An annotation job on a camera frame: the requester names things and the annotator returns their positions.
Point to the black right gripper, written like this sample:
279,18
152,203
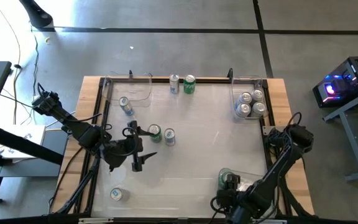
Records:
228,202

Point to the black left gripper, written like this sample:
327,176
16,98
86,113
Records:
126,151

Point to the green Sprite can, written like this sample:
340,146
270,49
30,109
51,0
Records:
189,86
155,139
222,180

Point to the blue silver Red Bull can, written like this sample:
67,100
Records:
126,106
174,85
116,194
169,137

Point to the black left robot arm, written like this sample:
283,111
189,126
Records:
82,133

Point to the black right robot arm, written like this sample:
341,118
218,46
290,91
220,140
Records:
278,174

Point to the clear plastic bin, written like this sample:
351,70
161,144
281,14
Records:
239,85
250,178
135,93

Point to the dark grey mat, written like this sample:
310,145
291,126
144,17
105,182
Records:
56,141

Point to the white paper sheets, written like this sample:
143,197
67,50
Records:
30,133

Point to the small yellow floor scrap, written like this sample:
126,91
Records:
47,40

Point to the black lit computer tower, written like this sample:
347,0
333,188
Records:
356,74

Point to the black chair base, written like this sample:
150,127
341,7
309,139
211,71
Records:
37,14

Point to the white bracket strip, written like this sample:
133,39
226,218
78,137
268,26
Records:
269,221
95,220

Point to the black clamp post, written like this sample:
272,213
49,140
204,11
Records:
130,74
230,73

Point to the black metal table frame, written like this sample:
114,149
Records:
210,80

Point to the black desk leg frame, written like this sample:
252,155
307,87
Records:
20,143

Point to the grey metal desk frame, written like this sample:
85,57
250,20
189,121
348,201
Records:
353,143

